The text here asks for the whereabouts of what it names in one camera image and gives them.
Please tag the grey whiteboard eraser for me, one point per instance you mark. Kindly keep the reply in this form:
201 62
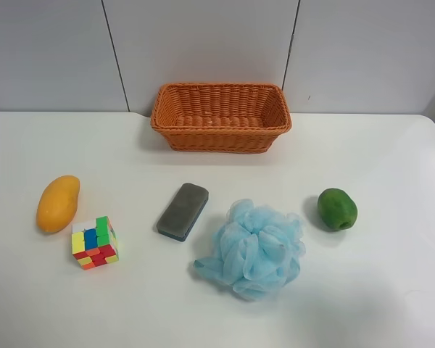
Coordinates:
181 214

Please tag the multicolour puzzle cube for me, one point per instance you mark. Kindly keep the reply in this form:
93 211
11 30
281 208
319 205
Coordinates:
94 243

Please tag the orange woven basket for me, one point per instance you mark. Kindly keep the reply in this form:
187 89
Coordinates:
242 118

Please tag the yellow mango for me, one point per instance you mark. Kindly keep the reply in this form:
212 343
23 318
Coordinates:
58 204

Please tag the light blue bath pouf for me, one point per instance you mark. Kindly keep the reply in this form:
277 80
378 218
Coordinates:
255 253

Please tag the green lemon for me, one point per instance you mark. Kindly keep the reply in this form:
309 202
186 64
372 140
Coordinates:
337 209

